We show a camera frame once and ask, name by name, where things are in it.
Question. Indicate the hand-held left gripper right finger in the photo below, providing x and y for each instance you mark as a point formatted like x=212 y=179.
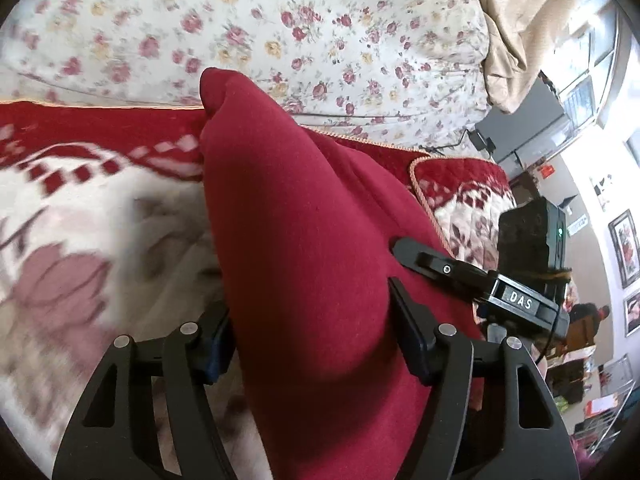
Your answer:
x=407 y=330

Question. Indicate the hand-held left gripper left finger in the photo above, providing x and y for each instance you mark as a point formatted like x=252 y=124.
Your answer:
x=217 y=355

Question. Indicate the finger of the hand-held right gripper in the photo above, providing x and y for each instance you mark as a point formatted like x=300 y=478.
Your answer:
x=440 y=266

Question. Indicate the dark red fleece garment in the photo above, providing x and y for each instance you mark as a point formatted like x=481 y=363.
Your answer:
x=310 y=240

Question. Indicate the black power adapter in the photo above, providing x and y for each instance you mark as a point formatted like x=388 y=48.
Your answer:
x=482 y=141

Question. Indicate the grey cabinet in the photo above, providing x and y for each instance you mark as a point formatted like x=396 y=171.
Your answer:
x=535 y=115

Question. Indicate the red and white patterned blanket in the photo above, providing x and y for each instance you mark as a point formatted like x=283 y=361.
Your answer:
x=75 y=220

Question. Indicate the window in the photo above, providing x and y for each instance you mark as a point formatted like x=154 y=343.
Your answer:
x=595 y=65

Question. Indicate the beige curtain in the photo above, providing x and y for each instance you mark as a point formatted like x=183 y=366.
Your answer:
x=530 y=25

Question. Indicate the floral print quilt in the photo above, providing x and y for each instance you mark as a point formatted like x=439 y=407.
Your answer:
x=225 y=25

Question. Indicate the large framed wall picture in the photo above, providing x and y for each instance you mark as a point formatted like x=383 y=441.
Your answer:
x=625 y=247

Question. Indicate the small framed wall picture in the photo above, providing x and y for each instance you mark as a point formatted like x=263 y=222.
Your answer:
x=632 y=312

